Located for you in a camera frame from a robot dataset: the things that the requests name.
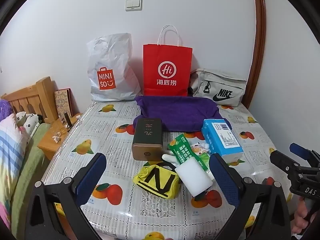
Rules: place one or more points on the person's right hand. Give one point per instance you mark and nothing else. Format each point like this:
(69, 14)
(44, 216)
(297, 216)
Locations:
(300, 220)

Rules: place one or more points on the small white snack sachet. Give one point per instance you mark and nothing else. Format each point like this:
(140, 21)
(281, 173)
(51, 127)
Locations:
(197, 148)

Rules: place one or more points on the illustrated notebook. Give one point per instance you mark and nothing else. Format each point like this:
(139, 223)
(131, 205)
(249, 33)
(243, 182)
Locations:
(63, 102)

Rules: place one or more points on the white sponge block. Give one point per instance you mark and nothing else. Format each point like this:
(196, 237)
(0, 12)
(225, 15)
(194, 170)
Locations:
(193, 177)

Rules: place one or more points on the fruit print tablecloth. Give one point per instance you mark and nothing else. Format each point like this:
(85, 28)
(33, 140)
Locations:
(105, 135)

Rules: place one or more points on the dark green tin box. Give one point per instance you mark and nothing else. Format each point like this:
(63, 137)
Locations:
(147, 137)

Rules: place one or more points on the wooden nightstand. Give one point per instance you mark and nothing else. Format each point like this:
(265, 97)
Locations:
(55, 140)

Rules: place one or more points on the white glove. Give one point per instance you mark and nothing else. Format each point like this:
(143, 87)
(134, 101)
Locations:
(170, 158)

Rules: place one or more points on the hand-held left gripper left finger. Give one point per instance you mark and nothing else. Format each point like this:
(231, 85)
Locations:
(91, 177)

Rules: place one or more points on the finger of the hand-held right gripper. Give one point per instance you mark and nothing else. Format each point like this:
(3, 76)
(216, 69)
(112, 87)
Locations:
(300, 150)
(282, 161)

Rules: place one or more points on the red paper bag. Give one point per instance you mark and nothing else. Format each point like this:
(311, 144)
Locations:
(166, 72)

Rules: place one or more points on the small green packet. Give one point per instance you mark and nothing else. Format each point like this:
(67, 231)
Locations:
(205, 158)

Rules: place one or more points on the blue tissue pack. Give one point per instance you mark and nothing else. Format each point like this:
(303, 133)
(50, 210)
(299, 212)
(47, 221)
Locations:
(220, 140)

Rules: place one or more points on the small black item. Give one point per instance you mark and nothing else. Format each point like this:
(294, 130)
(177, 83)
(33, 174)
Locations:
(67, 120)

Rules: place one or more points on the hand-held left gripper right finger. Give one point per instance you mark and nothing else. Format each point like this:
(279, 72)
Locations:
(223, 180)

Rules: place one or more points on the wooden headboard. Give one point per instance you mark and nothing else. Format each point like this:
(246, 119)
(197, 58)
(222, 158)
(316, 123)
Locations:
(32, 100)

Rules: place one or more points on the yellow black pouch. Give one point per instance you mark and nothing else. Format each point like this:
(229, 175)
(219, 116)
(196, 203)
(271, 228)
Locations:
(157, 180)

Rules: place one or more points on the dotted plush toy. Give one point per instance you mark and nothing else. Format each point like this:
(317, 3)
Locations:
(31, 123)

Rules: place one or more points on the purple towel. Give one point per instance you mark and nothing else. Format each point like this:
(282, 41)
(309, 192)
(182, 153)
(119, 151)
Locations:
(180, 112)

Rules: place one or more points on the purple knitted item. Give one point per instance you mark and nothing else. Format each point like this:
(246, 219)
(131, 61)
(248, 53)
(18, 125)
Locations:
(5, 110)

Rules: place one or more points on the grey waist bag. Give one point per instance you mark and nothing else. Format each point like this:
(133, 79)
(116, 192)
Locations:
(220, 87)

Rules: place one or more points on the colourful bed quilt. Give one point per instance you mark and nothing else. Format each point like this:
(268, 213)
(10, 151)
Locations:
(20, 160)

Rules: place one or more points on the green snack packet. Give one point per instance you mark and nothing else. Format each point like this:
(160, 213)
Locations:
(183, 150)

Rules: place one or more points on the white light switch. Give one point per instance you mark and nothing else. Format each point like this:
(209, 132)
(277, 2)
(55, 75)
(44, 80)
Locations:
(133, 3)

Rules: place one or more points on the brown wooden door frame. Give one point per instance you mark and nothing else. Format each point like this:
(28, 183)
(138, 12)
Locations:
(258, 42)

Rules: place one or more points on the white plastic shopping bag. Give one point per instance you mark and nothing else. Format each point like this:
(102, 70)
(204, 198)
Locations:
(112, 70)

